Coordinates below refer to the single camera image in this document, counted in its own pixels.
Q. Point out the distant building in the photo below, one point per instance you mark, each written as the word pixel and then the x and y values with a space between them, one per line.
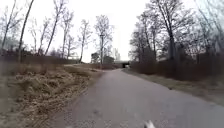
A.
pixel 103 59

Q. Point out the robot's own part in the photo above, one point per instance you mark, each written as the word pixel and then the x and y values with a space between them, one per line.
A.
pixel 149 124

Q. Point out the grey asphalt path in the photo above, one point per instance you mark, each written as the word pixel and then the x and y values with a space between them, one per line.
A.
pixel 133 100

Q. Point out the group of tall bare trees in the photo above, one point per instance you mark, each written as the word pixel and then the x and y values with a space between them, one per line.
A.
pixel 173 30

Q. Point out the underpass bridge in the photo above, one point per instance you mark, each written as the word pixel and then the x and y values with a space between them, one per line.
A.
pixel 124 63

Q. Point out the dry grass verge with leaves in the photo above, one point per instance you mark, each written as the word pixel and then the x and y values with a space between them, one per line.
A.
pixel 186 85

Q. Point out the row of bare trees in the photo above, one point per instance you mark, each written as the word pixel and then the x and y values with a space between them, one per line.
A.
pixel 60 33

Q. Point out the dark hedge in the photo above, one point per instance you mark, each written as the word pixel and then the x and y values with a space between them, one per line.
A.
pixel 180 66

